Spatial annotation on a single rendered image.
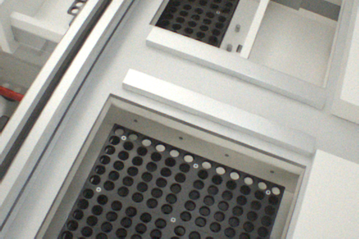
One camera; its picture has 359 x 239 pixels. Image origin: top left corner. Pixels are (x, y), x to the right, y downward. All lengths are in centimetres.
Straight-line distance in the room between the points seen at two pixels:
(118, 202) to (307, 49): 42
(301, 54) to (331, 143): 25
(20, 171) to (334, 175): 34
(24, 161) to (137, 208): 15
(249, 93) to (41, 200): 27
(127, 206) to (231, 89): 18
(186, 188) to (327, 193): 16
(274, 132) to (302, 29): 32
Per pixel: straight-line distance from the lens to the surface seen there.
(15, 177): 49
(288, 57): 79
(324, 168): 55
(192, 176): 57
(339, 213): 54
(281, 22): 83
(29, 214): 52
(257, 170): 63
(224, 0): 74
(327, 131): 59
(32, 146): 50
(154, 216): 55
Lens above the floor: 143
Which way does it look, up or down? 59 degrees down
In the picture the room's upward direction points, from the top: 9 degrees clockwise
